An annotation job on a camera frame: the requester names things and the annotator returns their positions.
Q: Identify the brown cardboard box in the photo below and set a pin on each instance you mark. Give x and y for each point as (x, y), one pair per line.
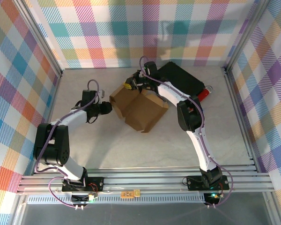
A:
(142, 112)

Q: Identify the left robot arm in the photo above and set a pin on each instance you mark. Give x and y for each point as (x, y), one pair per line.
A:
(51, 145)

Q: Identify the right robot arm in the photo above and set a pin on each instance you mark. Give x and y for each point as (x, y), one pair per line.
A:
(189, 114)

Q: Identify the black carrying case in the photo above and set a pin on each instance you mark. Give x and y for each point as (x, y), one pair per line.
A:
(182, 79)

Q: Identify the small wooden tag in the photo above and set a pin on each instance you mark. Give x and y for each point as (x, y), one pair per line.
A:
(128, 194)

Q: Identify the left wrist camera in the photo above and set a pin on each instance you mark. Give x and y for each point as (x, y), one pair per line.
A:
(101, 93)

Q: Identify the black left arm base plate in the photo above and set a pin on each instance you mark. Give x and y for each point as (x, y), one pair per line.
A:
(96, 182)

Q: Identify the aluminium mounting rail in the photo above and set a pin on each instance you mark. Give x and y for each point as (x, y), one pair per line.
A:
(142, 180)

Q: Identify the aluminium corner post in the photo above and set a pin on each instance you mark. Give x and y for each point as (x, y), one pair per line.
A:
(246, 35)
(41, 39)

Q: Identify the aluminium side rail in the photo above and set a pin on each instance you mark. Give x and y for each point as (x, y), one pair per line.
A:
(237, 105)

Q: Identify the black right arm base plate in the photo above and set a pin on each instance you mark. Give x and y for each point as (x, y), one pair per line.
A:
(194, 181)

